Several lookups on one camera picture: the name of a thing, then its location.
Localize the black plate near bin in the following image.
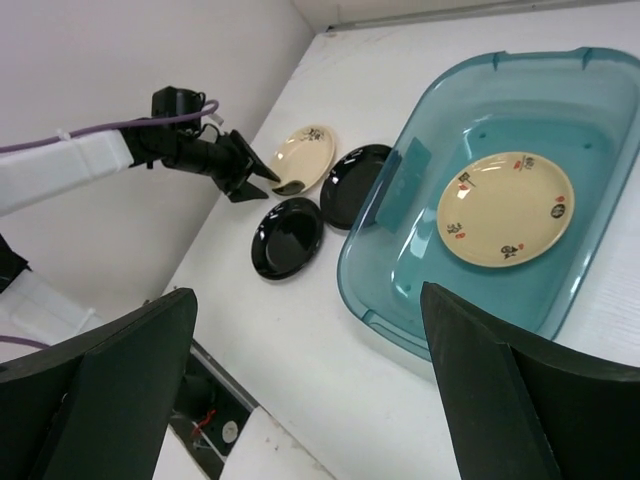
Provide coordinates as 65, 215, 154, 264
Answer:
320, 144, 391, 230

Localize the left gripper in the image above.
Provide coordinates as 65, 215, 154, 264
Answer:
151, 86, 281, 203

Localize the black plate front left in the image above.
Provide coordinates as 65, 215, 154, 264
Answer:
251, 197, 324, 281

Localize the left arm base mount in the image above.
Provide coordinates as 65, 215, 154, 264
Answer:
169, 341, 259, 479

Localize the beige plate with black brushstroke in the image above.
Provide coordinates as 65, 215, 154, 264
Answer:
269, 125, 336, 196

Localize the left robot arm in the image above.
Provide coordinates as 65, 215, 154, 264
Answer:
1, 86, 279, 215

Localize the beige plate with small motifs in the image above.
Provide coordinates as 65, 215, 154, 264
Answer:
436, 151, 576, 268

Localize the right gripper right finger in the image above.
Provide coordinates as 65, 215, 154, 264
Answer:
420, 282, 639, 479

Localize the teal transparent plastic bin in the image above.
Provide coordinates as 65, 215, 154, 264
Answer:
337, 47, 639, 358

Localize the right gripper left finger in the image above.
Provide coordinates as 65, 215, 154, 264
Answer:
1, 288, 198, 479

